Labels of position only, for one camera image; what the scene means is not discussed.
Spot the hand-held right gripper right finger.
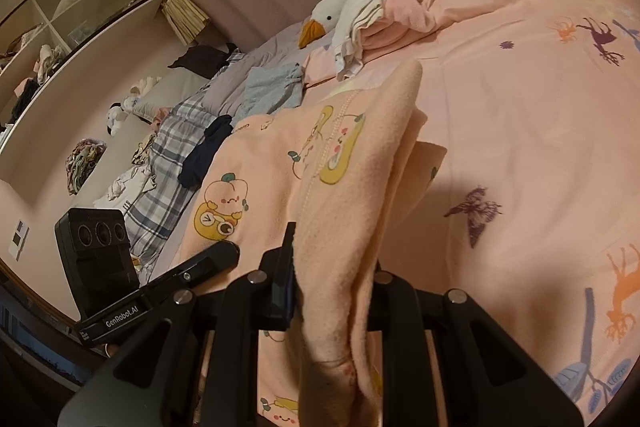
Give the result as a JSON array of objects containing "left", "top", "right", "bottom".
[{"left": 366, "top": 269, "right": 586, "bottom": 427}]

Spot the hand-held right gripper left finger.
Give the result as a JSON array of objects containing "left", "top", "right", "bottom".
[{"left": 56, "top": 221, "right": 298, "bottom": 427}]

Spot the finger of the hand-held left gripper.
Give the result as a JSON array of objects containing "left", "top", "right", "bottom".
[{"left": 149, "top": 241, "right": 240, "bottom": 309}]

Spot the peach fleece garment with cartoons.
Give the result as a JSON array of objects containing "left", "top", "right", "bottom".
[{"left": 170, "top": 59, "right": 448, "bottom": 427}]

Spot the white printed cloth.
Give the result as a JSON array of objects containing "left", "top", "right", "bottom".
[{"left": 104, "top": 167, "right": 157, "bottom": 208}]

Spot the plaid cloth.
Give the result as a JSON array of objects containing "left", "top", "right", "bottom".
[{"left": 127, "top": 99, "right": 222, "bottom": 283}]

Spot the colourful cloth pile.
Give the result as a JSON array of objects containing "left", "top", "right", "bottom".
[{"left": 66, "top": 138, "right": 107, "bottom": 195}]

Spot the navy garment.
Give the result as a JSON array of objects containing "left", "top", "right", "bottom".
[{"left": 179, "top": 114, "right": 234, "bottom": 188}]

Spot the panda plush toy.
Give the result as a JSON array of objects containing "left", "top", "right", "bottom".
[{"left": 107, "top": 102, "right": 127, "bottom": 136}]

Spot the grey-blue garment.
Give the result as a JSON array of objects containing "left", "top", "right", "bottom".
[{"left": 235, "top": 64, "right": 306, "bottom": 124}]

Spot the dark cloth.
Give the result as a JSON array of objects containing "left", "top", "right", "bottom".
[{"left": 167, "top": 43, "right": 244, "bottom": 80}]

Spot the white open shelf cabinet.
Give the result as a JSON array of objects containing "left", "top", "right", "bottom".
[{"left": 0, "top": 0, "right": 168, "bottom": 158}]

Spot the pink printed blanket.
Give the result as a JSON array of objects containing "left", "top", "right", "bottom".
[{"left": 167, "top": 0, "right": 640, "bottom": 427}]

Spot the beige ribbed bundle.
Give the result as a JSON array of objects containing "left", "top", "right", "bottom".
[{"left": 161, "top": 0, "right": 211, "bottom": 46}]

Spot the white folded cloth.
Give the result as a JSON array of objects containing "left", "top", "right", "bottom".
[{"left": 332, "top": 0, "right": 397, "bottom": 82}]

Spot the wall socket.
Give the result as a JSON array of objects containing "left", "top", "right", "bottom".
[{"left": 10, "top": 219, "right": 31, "bottom": 261}]

